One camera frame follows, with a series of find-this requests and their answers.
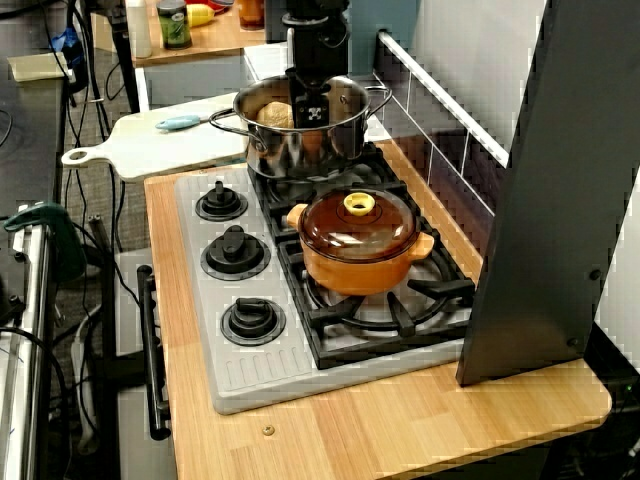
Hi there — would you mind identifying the orange toy casserole pot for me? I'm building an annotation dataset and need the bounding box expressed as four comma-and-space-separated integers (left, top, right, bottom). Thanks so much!
286, 203, 436, 297

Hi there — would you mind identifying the wooden background table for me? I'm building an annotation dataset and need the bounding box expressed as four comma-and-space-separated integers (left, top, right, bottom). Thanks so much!
127, 0, 266, 69

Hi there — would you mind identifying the beige note pad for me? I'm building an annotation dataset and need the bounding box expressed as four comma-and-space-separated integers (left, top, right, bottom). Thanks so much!
7, 51, 69, 83

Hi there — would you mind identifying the white toy kitchen cabinet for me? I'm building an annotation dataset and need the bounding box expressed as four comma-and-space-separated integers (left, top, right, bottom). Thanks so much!
114, 249, 176, 480

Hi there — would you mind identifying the black stand pole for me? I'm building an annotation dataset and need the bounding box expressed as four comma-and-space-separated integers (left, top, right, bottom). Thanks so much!
107, 0, 141, 114

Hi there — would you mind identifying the green labelled can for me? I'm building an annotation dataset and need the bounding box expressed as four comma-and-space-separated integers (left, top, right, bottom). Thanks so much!
156, 0, 193, 50

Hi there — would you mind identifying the silver metal frame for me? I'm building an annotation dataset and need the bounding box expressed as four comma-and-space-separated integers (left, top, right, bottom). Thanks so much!
0, 202, 54, 480

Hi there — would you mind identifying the black burner grate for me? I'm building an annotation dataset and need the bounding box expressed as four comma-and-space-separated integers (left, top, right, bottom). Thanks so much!
247, 142, 409, 241
277, 234, 476, 371

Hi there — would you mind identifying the white power strip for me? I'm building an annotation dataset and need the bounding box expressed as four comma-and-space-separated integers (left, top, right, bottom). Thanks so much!
69, 304, 101, 456

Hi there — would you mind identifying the brown lid with yellow knob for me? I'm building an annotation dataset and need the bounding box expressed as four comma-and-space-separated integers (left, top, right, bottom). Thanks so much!
298, 188, 421, 263

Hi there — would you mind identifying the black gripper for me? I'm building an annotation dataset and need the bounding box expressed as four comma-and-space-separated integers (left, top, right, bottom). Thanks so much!
284, 20, 350, 131

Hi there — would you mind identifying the green clamp tool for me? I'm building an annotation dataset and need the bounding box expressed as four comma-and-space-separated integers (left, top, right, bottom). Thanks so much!
3, 200, 87, 284

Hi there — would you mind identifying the white plastic bottle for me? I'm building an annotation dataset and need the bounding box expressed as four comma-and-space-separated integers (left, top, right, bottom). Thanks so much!
125, 0, 153, 58

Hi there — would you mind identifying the dark tile backsplash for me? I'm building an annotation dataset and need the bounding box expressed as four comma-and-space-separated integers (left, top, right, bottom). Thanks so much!
372, 29, 511, 246

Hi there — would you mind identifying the black oven door handle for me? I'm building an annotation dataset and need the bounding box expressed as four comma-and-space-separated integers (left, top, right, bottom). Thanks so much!
137, 264, 173, 441

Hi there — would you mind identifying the black desk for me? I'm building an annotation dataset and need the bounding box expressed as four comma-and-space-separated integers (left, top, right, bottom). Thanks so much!
0, 54, 66, 216

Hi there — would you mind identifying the black stove knob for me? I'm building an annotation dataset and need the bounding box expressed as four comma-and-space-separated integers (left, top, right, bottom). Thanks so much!
220, 297, 287, 347
200, 224, 272, 281
194, 180, 249, 222

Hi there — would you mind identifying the dark grey hood side panel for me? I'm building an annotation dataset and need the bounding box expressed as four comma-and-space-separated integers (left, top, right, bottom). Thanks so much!
456, 0, 640, 387

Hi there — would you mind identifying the stainless steel pot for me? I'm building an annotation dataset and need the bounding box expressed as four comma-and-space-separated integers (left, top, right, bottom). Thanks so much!
208, 74, 394, 179

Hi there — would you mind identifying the amber jar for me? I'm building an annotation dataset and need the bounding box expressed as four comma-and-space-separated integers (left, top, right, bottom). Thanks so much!
238, 0, 266, 30

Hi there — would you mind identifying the yellow squeeze bottle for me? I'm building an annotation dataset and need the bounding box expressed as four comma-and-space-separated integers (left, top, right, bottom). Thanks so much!
185, 2, 217, 28

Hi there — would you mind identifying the toy knife with blue handle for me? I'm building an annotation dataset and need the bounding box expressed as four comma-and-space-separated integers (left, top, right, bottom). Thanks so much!
155, 112, 221, 132

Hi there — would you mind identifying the grey toy stove top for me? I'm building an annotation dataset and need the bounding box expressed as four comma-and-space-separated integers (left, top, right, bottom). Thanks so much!
174, 167, 466, 415

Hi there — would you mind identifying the bread loaf in pot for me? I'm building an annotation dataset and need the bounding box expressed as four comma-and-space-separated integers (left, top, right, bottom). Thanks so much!
255, 101, 295, 130

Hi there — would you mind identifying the blue clamp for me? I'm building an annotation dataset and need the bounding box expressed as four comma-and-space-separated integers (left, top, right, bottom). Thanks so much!
49, 24, 86, 69

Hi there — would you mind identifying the light wooden cutting board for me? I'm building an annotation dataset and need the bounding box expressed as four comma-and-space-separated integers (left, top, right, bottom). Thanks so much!
61, 87, 251, 181

